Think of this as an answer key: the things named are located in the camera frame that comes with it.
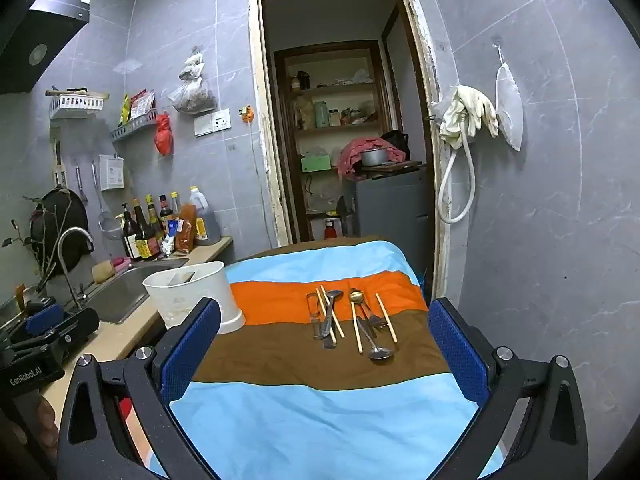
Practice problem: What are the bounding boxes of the curved metal faucet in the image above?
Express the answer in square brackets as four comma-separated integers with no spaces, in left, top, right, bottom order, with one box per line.
[56,226,96,311]

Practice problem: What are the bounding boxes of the grey cabinet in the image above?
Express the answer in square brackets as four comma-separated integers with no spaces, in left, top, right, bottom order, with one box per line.
[342,167,433,281]

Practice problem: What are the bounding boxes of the striped blue orange brown cloth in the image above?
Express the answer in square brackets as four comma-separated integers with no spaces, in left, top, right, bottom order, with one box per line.
[117,237,506,480]

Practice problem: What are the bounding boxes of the clear bag of dried goods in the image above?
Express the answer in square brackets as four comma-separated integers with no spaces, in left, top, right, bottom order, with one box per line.
[168,47,218,115]

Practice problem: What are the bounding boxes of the wooden shelf unit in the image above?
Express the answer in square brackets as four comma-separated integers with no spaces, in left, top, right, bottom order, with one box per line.
[272,42,396,241]

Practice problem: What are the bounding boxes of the dark wooden board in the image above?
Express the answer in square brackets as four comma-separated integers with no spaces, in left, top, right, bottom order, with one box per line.
[360,160,423,173]

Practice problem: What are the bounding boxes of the white wall box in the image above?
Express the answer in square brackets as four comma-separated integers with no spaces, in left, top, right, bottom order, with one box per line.
[98,154,125,192]

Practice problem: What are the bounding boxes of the white wall basket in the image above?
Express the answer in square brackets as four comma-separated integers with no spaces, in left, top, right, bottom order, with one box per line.
[48,94,105,120]

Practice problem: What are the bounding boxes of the person's left hand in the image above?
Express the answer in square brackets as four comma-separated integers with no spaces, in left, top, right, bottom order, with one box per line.
[31,392,60,453]

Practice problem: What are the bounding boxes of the red white snack packet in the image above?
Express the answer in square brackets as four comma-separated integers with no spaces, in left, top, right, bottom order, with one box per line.
[131,89,156,121]

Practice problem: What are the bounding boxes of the cream rubber gloves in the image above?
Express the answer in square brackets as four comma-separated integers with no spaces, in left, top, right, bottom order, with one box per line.
[439,85,500,150]

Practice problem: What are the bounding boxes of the orange sauce pouch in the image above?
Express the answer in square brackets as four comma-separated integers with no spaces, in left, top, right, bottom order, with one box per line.
[175,204,197,253]

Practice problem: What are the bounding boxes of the yellow capped sauce bottle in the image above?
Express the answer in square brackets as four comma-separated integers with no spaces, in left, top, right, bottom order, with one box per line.
[145,194,165,243]

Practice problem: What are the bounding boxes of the large silver serving spoon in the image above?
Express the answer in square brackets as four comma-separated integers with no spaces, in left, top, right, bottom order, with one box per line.
[356,305,396,361]

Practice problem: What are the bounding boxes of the hanging metal spatula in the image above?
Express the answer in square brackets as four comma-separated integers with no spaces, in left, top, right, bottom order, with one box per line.
[74,162,88,206]

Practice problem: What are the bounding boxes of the ornate silver fork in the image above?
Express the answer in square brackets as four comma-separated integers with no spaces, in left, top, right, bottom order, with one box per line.
[361,296,390,332]

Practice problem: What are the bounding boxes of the dry plant twig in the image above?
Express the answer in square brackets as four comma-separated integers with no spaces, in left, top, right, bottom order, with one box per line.
[0,195,68,291]

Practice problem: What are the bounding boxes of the worn white door frame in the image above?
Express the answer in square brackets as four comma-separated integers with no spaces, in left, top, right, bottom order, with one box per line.
[247,0,451,301]

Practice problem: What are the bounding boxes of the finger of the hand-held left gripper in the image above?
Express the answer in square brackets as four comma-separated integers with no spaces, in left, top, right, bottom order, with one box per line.
[24,297,66,337]
[7,308,101,361]

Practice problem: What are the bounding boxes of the black range hood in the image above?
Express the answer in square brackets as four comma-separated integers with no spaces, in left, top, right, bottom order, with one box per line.
[0,0,92,96]

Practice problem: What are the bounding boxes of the metal strainer ladle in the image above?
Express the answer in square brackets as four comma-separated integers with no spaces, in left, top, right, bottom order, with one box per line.
[90,161,124,241]

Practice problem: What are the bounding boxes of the pink cloth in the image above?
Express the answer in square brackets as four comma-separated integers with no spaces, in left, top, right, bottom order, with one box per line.
[336,136,396,181]

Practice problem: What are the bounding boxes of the large oil jug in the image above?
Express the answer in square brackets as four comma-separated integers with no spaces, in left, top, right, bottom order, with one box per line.
[189,186,222,247]

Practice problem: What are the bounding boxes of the black bag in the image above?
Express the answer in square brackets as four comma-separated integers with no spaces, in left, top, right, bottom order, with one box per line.
[380,130,411,162]

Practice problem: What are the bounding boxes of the hanging wooden board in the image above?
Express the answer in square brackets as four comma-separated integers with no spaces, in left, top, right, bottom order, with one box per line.
[50,127,68,188]

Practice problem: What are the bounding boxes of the white hose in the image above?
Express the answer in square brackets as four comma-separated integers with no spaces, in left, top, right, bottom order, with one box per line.
[437,112,477,224]

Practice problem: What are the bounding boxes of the red plastic bag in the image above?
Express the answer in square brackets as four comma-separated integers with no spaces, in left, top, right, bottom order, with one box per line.
[154,112,174,157]

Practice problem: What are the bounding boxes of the white plastic utensil holder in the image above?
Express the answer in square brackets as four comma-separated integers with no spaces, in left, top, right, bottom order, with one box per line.
[142,261,246,335]

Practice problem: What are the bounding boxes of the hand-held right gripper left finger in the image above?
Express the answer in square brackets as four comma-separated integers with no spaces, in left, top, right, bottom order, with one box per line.
[57,297,223,480]

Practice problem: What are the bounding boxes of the blue white packet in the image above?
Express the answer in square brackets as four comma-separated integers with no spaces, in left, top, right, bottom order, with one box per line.
[160,219,182,256]

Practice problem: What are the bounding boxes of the black wok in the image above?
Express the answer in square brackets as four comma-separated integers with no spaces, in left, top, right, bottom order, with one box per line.
[29,186,90,277]

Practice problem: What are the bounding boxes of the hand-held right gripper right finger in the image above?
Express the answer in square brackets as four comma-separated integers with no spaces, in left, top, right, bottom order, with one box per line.
[427,297,590,480]

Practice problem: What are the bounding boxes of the white mesh bag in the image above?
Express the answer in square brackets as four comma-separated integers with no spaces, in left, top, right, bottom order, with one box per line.
[492,44,524,152]

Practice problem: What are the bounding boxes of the steel sink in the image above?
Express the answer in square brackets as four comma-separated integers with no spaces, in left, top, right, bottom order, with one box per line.
[80,255,191,325]

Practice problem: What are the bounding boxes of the grey wall shelf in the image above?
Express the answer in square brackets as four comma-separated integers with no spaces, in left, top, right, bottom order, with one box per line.
[110,110,158,143]

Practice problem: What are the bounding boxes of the dark pump bottle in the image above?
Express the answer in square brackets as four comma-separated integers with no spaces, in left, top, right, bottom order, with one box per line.
[121,203,141,261]

